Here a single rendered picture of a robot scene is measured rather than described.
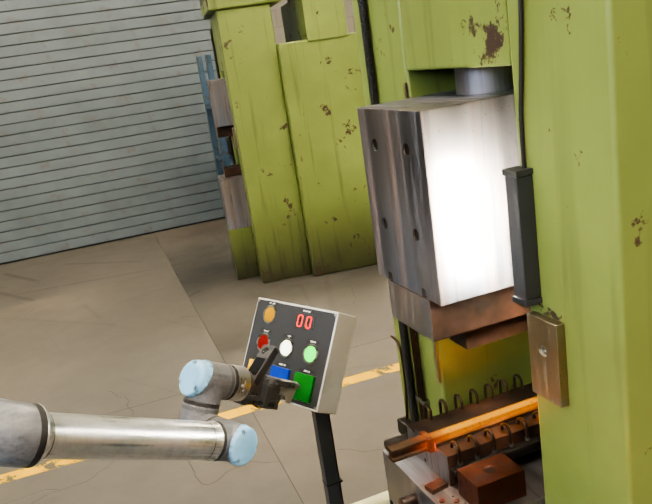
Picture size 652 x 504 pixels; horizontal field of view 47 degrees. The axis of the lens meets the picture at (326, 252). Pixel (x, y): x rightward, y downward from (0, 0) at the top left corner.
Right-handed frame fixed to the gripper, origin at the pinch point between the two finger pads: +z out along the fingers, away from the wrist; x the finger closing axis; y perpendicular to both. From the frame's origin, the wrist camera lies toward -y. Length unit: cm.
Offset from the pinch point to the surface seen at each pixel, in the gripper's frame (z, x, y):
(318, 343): 3.0, 2.1, -12.1
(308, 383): 2.2, 2.3, -0.7
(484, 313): -8, 59, -27
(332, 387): 7.1, 7.0, -1.1
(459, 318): -13, 56, -24
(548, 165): -34, 81, -52
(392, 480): 6.7, 33.4, 16.9
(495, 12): -43, 70, -79
